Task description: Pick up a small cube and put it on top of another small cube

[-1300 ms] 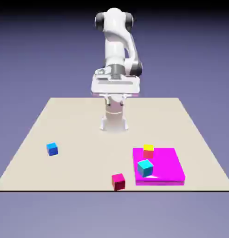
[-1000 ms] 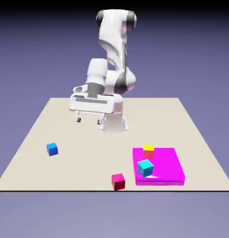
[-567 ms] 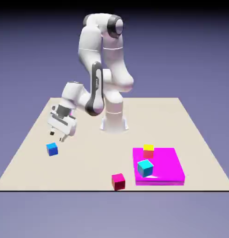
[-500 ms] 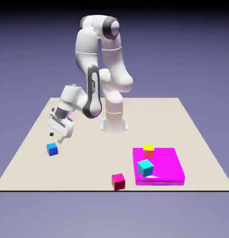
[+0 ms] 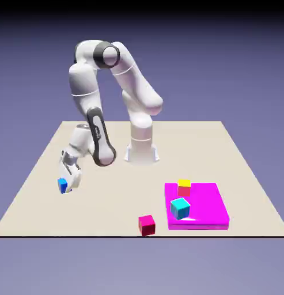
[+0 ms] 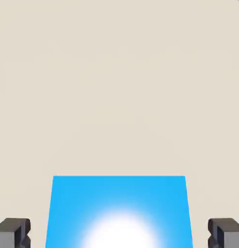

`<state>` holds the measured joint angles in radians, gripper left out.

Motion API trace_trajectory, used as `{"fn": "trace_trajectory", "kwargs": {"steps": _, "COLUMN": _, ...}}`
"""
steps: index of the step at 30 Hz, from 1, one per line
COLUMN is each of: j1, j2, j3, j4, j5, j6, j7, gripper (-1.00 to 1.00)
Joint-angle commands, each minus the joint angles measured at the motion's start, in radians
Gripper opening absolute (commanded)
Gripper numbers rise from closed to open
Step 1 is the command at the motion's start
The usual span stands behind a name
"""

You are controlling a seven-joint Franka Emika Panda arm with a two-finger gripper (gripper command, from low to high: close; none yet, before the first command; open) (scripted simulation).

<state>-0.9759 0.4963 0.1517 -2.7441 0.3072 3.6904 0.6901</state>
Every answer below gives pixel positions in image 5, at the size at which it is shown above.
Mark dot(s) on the large magenta box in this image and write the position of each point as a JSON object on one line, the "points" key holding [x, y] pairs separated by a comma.
{"points": [[201, 207]]}

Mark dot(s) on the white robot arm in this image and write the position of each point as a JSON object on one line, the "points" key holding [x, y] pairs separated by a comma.
{"points": [[134, 92]]}

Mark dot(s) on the small blue cube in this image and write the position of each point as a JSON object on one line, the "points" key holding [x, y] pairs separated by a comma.
{"points": [[62, 185]]}

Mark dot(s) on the small yellow cube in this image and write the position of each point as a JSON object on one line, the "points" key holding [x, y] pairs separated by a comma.
{"points": [[184, 186]]}

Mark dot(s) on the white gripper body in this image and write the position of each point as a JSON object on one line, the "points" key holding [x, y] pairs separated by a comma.
{"points": [[70, 171]]}

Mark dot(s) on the small red cube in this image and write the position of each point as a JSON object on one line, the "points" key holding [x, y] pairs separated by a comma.
{"points": [[146, 225]]}

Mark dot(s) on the small cyan cube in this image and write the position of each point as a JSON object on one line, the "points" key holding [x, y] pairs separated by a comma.
{"points": [[180, 208]]}

